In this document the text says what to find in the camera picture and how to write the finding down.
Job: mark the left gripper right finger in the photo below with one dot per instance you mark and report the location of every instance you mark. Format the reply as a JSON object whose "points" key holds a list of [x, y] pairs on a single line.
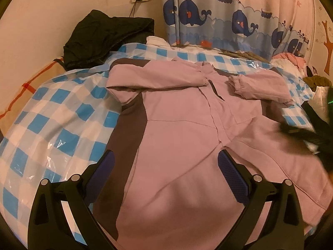
{"points": [[282, 229]]}

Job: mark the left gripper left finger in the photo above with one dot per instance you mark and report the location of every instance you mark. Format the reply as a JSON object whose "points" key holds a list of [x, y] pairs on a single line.
{"points": [[48, 226]]}

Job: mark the pink and brown jacket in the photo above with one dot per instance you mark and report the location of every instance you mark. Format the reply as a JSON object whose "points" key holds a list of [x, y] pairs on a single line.
{"points": [[166, 190]]}

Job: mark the blue white checkered quilt bag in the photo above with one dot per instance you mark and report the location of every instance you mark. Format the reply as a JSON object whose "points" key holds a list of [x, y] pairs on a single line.
{"points": [[66, 124]]}

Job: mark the whale pattern curtain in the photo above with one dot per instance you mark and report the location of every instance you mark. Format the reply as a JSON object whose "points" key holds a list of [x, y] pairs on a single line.
{"points": [[263, 27]]}

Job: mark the beige pillow with red stripes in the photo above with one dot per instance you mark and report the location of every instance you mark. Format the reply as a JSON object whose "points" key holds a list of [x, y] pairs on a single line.
{"points": [[26, 91]]}

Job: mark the white folded cloth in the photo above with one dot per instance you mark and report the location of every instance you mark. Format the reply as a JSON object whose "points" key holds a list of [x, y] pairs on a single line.
{"points": [[157, 41]]}

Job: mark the black garment pile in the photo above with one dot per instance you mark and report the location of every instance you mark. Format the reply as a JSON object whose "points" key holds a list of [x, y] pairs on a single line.
{"points": [[97, 35]]}

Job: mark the tree wall sticker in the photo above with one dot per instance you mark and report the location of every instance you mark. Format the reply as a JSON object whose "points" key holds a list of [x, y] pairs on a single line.
{"points": [[323, 41]]}

